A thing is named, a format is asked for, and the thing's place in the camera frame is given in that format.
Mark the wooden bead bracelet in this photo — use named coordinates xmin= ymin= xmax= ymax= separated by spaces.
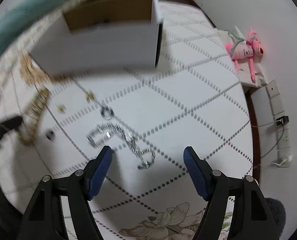
xmin=18 ymin=87 xmax=52 ymax=146

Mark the small gold earring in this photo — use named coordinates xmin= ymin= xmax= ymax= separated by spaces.
xmin=56 ymin=104 xmax=66 ymax=114

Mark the black and silver ring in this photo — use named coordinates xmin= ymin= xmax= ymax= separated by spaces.
xmin=100 ymin=106 xmax=115 ymax=120

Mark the silver chain necklace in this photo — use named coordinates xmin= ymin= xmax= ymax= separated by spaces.
xmin=86 ymin=121 xmax=156 ymax=170

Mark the gold star earring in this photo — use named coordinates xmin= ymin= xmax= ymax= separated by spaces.
xmin=85 ymin=91 xmax=96 ymax=103

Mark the white diamond pattern tablecloth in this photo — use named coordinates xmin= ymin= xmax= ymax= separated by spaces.
xmin=0 ymin=1 xmax=253 ymax=239

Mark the black charger plug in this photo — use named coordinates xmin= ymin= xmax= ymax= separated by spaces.
xmin=275 ymin=115 xmax=289 ymax=126

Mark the white cardboard box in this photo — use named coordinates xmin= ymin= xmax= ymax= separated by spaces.
xmin=29 ymin=0 xmax=164 ymax=76

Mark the pink panther plush toy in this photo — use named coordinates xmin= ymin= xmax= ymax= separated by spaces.
xmin=225 ymin=29 xmax=264 ymax=83

